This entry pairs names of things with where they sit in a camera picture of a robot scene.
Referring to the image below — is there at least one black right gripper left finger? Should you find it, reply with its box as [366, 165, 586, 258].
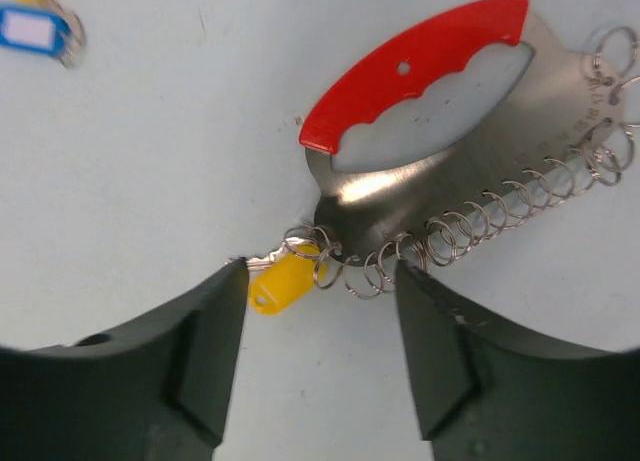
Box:
[1, 260, 249, 460]

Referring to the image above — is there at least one red-handled metal key organizer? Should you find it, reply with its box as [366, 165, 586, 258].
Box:
[288, 0, 639, 298]

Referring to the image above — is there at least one blue tag key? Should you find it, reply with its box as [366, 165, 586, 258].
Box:
[1, 0, 86, 69]

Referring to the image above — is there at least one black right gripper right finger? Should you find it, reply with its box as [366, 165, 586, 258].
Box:
[395, 261, 639, 460]

